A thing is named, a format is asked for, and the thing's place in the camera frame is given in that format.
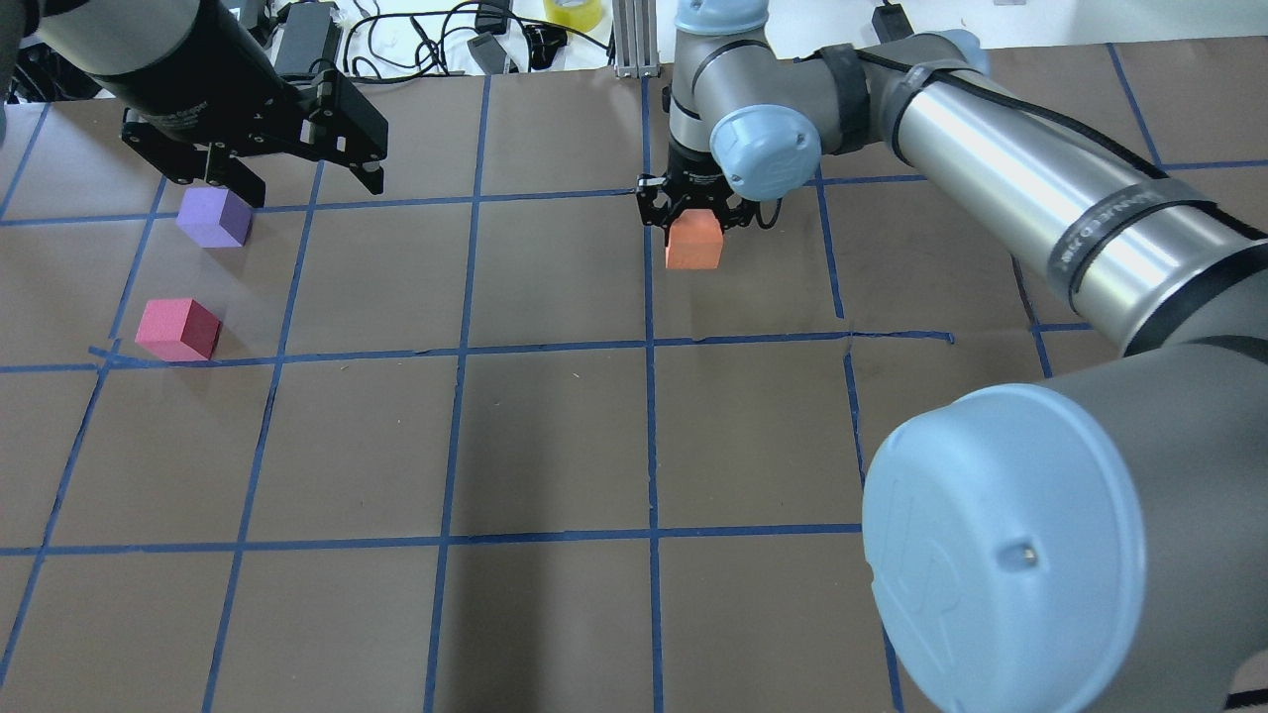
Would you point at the aluminium frame post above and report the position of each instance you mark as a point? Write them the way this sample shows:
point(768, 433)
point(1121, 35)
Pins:
point(634, 50)

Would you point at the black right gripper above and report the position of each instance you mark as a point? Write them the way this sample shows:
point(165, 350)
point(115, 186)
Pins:
point(690, 170)

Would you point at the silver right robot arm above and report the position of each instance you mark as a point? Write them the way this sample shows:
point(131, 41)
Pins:
point(776, 378)

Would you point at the brown paper table cover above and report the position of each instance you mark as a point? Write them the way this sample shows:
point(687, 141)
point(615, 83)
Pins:
point(418, 473)

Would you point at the purple foam block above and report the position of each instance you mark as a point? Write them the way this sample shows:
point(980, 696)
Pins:
point(215, 218)

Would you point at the pink foam block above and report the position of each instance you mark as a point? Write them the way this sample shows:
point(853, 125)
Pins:
point(178, 330)

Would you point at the orange foam block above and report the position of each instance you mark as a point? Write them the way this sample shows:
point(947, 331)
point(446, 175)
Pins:
point(695, 242)

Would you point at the black power adapter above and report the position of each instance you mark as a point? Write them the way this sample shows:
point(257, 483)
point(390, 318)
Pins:
point(308, 41)

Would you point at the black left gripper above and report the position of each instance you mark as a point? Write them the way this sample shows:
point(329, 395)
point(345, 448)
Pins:
point(188, 71)

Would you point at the black power brick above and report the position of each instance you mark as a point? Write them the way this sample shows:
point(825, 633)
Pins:
point(891, 23)

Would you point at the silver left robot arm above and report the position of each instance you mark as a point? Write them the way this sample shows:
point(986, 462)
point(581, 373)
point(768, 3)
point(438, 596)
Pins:
point(76, 30)

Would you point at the yellow tape roll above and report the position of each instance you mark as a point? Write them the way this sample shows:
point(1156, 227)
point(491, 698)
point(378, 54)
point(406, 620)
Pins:
point(579, 15)

